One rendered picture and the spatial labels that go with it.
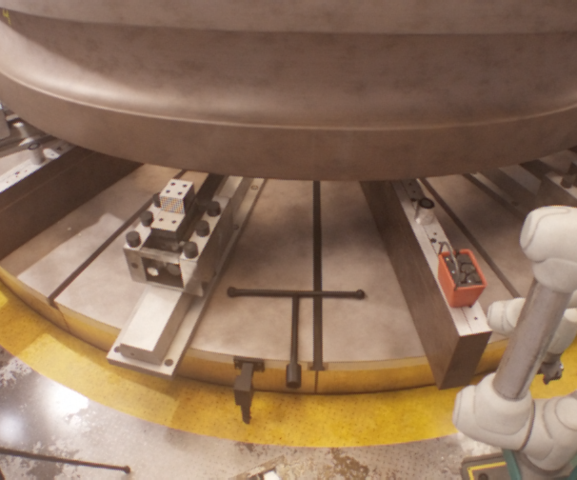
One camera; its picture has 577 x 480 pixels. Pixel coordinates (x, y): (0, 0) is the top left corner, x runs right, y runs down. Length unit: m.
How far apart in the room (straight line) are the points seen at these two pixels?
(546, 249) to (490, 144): 1.33
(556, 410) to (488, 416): 0.19
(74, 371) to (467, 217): 2.27
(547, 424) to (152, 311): 1.61
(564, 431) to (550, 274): 0.51
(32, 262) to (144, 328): 0.94
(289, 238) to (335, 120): 0.85
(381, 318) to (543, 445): 1.16
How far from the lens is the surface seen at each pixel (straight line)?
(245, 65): 2.25
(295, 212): 3.01
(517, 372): 1.45
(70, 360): 2.92
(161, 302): 2.41
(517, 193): 3.29
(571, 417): 1.60
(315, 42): 2.18
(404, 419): 2.60
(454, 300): 2.07
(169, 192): 2.35
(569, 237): 1.21
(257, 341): 2.41
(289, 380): 2.24
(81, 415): 2.72
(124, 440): 2.60
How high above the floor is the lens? 2.24
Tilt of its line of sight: 43 degrees down
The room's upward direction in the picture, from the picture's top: straight up
